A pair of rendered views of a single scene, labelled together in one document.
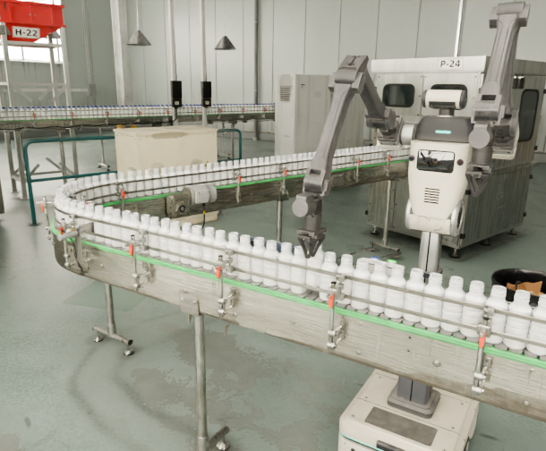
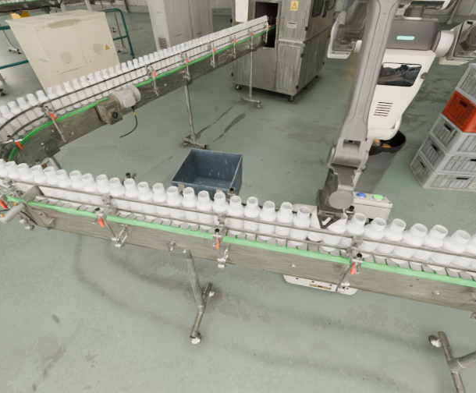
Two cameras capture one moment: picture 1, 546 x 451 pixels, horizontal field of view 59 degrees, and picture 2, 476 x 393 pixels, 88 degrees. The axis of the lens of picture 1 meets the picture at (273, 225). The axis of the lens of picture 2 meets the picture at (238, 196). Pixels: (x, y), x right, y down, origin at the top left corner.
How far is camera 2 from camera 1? 119 cm
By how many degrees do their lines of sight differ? 32
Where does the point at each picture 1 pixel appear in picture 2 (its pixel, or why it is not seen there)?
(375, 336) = (380, 277)
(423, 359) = (424, 290)
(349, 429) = not seen: hidden behind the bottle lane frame
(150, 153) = (54, 44)
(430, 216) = (375, 127)
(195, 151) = (93, 37)
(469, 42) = not seen: outside the picture
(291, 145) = (164, 20)
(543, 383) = not seen: outside the picture
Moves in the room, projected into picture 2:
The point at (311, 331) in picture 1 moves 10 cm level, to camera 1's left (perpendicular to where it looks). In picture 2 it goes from (313, 271) to (289, 279)
